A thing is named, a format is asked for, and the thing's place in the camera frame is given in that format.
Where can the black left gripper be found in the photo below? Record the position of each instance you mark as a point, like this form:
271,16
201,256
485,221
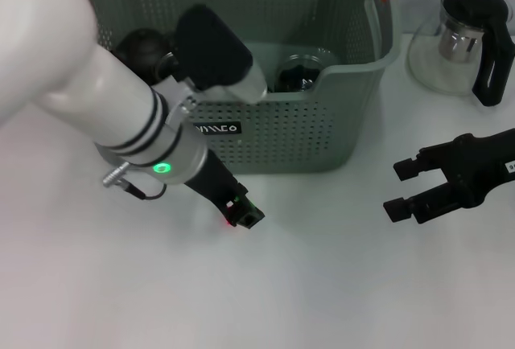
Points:
213,180

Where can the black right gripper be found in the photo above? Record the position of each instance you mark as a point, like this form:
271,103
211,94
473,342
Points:
475,164

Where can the glass teacup black sleeve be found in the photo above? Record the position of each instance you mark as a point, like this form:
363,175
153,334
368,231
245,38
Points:
167,63
297,75

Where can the grey-green perforated storage bin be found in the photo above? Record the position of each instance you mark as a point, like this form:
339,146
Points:
301,132

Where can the black clay teapot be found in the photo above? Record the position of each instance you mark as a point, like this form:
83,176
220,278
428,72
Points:
141,49

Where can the glass pitcher black lid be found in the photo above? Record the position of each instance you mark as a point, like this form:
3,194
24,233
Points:
475,7

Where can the left wrist camera housing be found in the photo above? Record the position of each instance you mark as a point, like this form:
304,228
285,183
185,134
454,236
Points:
213,51

